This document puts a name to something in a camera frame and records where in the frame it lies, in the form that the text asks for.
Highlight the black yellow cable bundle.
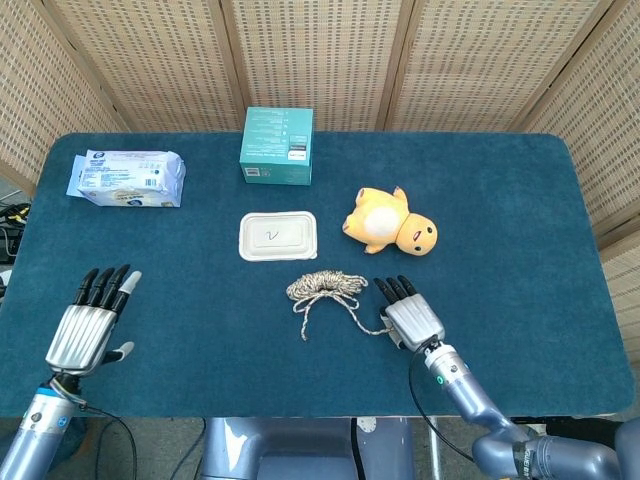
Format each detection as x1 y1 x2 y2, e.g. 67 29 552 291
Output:
0 198 32 266

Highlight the teal cardboard box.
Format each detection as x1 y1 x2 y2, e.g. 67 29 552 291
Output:
238 106 315 187

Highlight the yellow plush duck toy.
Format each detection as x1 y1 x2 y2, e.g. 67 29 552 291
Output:
342 185 439 258

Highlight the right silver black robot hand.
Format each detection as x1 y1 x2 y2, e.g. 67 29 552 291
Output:
373 274 447 352

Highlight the beige braided rope bundle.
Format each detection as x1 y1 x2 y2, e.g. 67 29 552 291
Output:
285 269 394 342

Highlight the dark teal felt table cover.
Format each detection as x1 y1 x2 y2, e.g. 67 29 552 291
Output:
0 131 636 419

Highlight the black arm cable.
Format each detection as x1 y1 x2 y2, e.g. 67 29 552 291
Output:
408 349 475 464
74 402 139 480

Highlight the woven folding screen panel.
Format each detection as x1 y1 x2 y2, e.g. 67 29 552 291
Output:
375 0 617 134
220 0 415 133
0 0 130 199
519 0 640 351
43 0 242 133

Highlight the blue-grey robot torso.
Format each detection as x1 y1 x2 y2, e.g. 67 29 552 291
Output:
198 416 417 480

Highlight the white blue tissue pack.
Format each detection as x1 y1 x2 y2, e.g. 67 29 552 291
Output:
66 149 187 209

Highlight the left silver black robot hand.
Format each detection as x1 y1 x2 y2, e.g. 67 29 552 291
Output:
44 263 143 375

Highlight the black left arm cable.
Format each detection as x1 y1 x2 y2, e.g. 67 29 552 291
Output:
74 402 139 480

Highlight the grey metal table leg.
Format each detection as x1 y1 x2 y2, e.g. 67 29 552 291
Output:
428 416 443 480

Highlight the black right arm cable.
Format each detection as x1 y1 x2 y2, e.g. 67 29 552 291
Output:
408 349 475 464

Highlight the beige pulp tray lid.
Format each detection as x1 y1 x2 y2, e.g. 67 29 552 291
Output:
238 210 319 263

